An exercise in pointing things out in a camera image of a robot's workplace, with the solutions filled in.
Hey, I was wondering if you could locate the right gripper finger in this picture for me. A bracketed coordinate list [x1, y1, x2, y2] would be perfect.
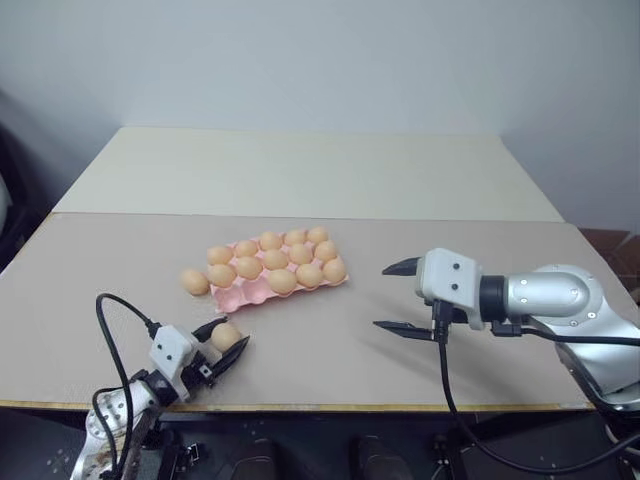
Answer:
[373, 319, 436, 343]
[381, 255, 427, 280]

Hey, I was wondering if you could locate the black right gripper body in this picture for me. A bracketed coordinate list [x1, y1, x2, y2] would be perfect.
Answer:
[422, 294, 471, 329]

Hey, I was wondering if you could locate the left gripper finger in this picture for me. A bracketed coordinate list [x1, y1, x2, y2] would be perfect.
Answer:
[193, 316, 230, 344]
[212, 335, 251, 385]

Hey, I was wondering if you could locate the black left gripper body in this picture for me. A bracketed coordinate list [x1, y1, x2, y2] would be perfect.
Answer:
[180, 341, 222, 396]

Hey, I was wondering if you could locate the pink egg tray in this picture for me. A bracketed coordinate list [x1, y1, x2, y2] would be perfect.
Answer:
[206, 233, 350, 315]

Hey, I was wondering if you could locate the black chair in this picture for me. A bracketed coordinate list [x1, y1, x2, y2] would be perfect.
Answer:
[0, 89, 57, 275]

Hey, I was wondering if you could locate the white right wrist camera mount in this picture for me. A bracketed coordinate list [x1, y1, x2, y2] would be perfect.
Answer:
[414, 247, 486, 332]

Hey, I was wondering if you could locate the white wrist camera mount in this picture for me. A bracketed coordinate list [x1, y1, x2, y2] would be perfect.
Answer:
[414, 247, 486, 332]
[148, 324, 201, 404]

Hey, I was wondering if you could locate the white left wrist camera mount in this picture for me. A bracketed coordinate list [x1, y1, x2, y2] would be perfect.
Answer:
[148, 324, 201, 404]

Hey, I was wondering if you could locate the long black right arm cable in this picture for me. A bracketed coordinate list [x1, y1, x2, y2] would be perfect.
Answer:
[431, 298, 640, 474]

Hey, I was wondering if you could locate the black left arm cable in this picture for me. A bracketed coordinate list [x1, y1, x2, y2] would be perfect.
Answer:
[94, 292, 164, 474]

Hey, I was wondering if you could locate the short black right wrist cable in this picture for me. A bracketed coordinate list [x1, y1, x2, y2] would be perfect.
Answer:
[490, 319, 640, 348]

